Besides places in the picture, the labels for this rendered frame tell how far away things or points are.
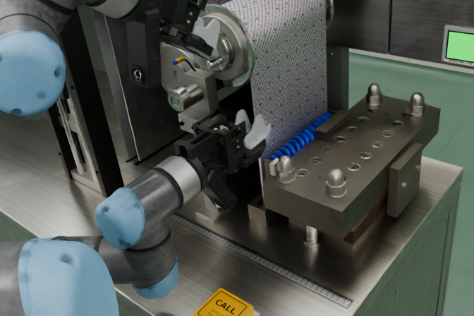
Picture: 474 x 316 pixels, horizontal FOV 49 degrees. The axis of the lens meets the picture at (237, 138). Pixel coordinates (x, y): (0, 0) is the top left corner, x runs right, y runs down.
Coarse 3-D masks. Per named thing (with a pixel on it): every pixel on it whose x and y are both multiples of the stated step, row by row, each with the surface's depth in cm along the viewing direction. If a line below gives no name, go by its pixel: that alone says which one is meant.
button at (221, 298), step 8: (216, 296) 84; (224, 296) 84; (232, 296) 83; (208, 304) 83; (216, 304) 82; (224, 304) 82; (232, 304) 82; (240, 304) 82; (248, 304) 82; (200, 312) 81; (208, 312) 81; (216, 312) 81; (224, 312) 81; (232, 312) 81; (240, 312) 80; (248, 312) 81
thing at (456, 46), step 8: (456, 32) 94; (456, 40) 95; (464, 40) 94; (472, 40) 93; (448, 48) 96; (456, 48) 95; (464, 48) 94; (472, 48) 93; (448, 56) 97; (456, 56) 96; (464, 56) 95; (472, 56) 94
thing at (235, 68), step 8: (208, 16) 86; (216, 16) 85; (224, 24) 84; (224, 32) 85; (232, 32) 84; (232, 40) 85; (240, 40) 84; (240, 48) 85; (240, 56) 85; (232, 64) 88; (240, 64) 86; (216, 72) 91; (224, 72) 90; (232, 72) 88; (240, 72) 88
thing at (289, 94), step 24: (312, 48) 100; (264, 72) 90; (288, 72) 96; (312, 72) 103; (264, 96) 92; (288, 96) 98; (312, 96) 105; (264, 120) 94; (288, 120) 100; (312, 120) 108
